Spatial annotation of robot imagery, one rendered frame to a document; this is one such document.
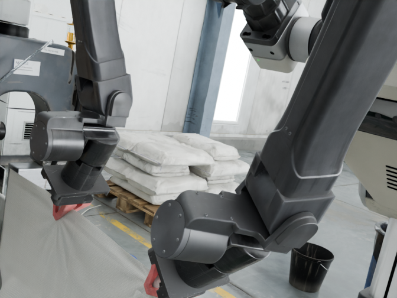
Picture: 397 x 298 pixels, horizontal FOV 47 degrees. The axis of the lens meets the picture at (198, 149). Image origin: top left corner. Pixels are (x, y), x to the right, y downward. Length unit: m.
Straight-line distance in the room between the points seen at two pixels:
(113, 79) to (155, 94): 5.81
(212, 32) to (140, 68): 1.28
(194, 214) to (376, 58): 0.20
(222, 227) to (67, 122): 0.32
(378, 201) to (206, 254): 0.60
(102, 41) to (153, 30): 5.66
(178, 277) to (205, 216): 0.14
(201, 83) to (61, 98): 5.91
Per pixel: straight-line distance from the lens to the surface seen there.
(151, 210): 3.72
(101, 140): 0.71
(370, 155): 0.91
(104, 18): 0.69
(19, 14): 1.03
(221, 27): 6.68
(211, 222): 0.44
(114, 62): 0.69
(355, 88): 0.38
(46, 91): 1.04
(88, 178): 0.75
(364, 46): 0.36
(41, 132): 0.69
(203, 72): 6.91
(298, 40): 0.93
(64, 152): 0.69
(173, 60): 6.63
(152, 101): 6.49
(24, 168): 1.07
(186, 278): 0.55
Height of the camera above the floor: 1.36
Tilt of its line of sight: 11 degrees down
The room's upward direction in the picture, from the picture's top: 11 degrees clockwise
